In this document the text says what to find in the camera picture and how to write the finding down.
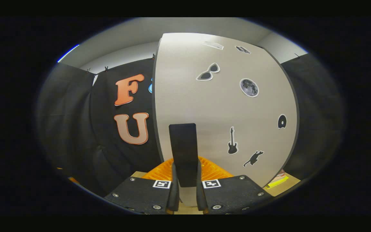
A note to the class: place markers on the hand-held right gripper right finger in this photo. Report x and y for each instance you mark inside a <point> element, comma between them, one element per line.
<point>201,196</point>

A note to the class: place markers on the pink book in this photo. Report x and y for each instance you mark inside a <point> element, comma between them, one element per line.
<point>280,175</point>

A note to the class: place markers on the black backdrop cloth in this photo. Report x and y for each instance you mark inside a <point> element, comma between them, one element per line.
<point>69,129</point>

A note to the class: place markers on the light grey cabinet door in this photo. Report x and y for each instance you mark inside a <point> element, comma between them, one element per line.
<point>224,112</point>

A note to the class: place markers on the yellow book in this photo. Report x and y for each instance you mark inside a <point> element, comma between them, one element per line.
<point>277,183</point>

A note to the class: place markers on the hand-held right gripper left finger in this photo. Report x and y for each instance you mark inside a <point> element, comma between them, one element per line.
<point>173,196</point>

